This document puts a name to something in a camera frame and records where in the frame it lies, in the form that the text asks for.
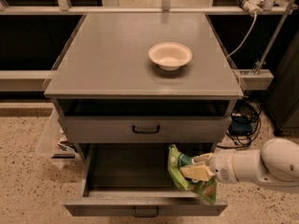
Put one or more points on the blue power adapter box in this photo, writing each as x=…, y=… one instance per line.
x=240, y=126

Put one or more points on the open grey bottom drawer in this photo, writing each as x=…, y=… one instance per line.
x=132, y=180

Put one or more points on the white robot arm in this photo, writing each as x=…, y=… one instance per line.
x=274, y=166

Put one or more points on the metal frame rail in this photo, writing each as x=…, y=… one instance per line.
x=85, y=10

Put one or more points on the grey middle drawer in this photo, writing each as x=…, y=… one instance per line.
x=109, y=130

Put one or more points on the white power strip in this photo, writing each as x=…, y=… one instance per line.
x=250, y=6

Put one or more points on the green rice chip bag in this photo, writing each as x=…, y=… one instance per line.
x=204, y=189

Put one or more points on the white paper bowl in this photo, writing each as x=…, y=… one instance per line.
x=170, y=56

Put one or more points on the grey drawer cabinet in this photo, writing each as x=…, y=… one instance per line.
x=107, y=71

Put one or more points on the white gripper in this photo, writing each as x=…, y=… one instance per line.
x=220, y=165

